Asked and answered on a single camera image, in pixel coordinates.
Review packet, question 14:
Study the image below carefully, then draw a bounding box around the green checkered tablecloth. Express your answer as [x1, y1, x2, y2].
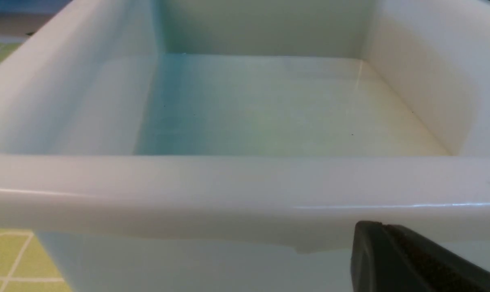
[0, 39, 72, 292]

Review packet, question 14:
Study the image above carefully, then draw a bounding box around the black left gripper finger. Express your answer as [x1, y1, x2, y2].
[350, 221, 490, 292]

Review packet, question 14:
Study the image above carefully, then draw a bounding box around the large white plastic tub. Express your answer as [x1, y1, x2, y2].
[0, 0, 490, 292]

